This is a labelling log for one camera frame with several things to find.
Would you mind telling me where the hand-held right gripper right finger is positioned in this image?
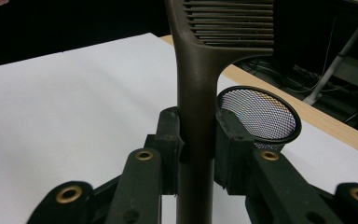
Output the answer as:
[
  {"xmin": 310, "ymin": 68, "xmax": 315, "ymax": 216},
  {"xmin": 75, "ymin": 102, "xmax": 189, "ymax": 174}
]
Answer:
[{"xmin": 213, "ymin": 108, "xmax": 255, "ymax": 195}]

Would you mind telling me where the white board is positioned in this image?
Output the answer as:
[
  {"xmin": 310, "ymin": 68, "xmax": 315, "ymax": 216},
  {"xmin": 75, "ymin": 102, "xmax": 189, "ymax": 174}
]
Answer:
[{"xmin": 0, "ymin": 32, "xmax": 358, "ymax": 224}]

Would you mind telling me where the white-legged desk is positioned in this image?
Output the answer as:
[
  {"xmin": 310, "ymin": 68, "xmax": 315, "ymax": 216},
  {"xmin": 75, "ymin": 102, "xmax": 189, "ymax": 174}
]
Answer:
[{"xmin": 302, "ymin": 0, "xmax": 358, "ymax": 106}]

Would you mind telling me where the wooden table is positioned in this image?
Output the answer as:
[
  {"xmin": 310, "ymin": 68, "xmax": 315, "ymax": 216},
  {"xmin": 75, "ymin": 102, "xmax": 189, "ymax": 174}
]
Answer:
[{"xmin": 160, "ymin": 34, "xmax": 358, "ymax": 160}]

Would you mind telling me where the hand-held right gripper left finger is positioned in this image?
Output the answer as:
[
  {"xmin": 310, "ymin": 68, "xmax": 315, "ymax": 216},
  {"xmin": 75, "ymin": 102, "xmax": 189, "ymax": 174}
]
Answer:
[{"xmin": 144, "ymin": 106, "xmax": 185, "ymax": 195}]

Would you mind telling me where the tangle of floor cables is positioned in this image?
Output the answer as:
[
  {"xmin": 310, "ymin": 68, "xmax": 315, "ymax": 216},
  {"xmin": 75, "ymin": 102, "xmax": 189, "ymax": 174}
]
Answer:
[{"xmin": 236, "ymin": 55, "xmax": 358, "ymax": 138}]

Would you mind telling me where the black mesh cup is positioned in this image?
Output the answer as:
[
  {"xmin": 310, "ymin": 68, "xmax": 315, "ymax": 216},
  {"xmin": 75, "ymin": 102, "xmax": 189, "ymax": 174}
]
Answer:
[{"xmin": 216, "ymin": 85, "xmax": 302, "ymax": 153}]

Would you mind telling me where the black spatula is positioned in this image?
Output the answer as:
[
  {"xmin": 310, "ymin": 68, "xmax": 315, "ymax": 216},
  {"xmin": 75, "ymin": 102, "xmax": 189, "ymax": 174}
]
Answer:
[{"xmin": 164, "ymin": 0, "xmax": 275, "ymax": 224}]

